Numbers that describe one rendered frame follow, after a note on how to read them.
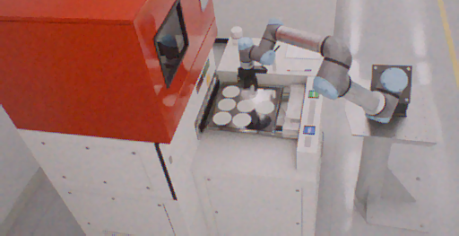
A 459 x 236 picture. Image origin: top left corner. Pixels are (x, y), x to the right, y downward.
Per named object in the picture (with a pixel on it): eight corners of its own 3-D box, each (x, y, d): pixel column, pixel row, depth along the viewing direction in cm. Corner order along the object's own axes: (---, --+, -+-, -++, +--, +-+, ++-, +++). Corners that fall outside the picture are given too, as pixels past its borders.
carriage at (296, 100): (282, 137, 218) (282, 134, 216) (290, 91, 244) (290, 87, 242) (298, 139, 216) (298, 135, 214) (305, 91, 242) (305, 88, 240)
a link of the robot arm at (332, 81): (404, 99, 202) (339, 60, 168) (392, 127, 203) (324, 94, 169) (384, 92, 211) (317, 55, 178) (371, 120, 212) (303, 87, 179)
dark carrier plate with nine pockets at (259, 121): (208, 126, 225) (207, 125, 224) (222, 84, 249) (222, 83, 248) (272, 132, 216) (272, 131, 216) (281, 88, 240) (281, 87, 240)
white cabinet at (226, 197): (212, 249, 270) (190, 169, 215) (243, 137, 338) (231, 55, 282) (314, 265, 255) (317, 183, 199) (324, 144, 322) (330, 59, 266)
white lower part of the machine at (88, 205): (100, 260, 274) (50, 184, 219) (147, 161, 331) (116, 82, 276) (204, 279, 256) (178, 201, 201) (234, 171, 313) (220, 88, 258)
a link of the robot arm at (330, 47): (353, 36, 168) (264, 14, 201) (342, 61, 169) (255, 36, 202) (365, 46, 176) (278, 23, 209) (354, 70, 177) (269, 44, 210)
